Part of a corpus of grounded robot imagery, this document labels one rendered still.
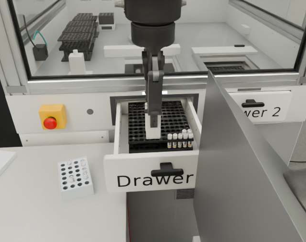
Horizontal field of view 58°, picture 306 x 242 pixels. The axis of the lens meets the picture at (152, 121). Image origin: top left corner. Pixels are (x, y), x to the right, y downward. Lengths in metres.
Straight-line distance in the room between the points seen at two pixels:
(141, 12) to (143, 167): 0.36
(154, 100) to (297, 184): 0.26
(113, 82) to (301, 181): 0.61
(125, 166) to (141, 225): 0.71
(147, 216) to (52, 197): 0.57
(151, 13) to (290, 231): 0.33
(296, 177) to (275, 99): 0.58
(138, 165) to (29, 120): 0.47
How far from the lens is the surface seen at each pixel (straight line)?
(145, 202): 1.22
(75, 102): 0.93
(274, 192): 0.30
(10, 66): 0.93
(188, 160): 0.66
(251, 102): 0.96
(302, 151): 2.44
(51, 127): 0.91
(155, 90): 0.48
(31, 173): 0.92
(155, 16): 0.45
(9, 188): 0.90
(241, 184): 0.39
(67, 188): 0.79
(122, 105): 0.97
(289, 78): 1.03
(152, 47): 0.47
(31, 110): 0.98
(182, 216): 1.32
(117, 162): 0.65
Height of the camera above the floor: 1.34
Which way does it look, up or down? 32 degrees down
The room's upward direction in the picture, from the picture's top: straight up
